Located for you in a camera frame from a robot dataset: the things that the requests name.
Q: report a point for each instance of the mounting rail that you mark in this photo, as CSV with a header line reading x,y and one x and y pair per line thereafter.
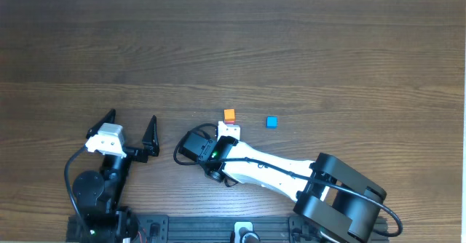
x,y
204,230

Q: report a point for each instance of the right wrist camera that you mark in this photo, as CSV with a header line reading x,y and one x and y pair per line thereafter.
x,y
229,131

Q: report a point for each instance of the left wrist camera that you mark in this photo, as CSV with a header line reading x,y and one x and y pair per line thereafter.
x,y
107,141

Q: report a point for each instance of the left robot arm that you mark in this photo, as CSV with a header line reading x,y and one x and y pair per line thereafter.
x,y
87,192

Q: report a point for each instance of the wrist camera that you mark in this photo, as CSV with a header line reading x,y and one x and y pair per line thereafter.
x,y
107,141
229,131

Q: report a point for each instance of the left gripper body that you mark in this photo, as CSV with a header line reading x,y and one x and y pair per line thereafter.
x,y
136,154

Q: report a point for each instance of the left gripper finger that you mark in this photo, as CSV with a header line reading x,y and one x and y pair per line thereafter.
x,y
105,118
151,139

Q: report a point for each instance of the orange cube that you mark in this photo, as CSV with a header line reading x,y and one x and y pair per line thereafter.
x,y
229,114

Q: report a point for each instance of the red cube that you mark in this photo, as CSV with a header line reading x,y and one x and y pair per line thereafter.
x,y
229,122

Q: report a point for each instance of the blue cube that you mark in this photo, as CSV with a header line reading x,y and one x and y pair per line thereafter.
x,y
271,122

